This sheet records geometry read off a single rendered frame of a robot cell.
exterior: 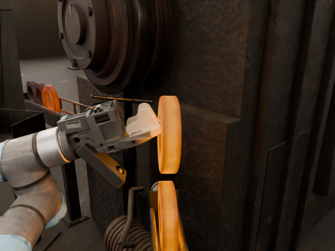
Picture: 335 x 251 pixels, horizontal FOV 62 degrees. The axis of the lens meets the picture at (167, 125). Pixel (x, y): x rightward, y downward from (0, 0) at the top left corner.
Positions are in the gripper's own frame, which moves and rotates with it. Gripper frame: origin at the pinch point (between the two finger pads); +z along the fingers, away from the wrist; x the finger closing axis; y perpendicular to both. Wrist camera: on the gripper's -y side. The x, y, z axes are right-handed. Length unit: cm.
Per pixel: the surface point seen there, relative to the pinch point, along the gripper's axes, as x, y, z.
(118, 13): 33.3, 24.0, -4.7
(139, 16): 29.4, 21.6, 0.7
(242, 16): 19.7, 14.9, 25.1
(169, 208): -5.3, -15.5, -4.2
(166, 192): -2.2, -13.8, -4.0
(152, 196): 7.8, -20.5, -8.5
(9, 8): 285, 70, -128
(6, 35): 303, 47, -151
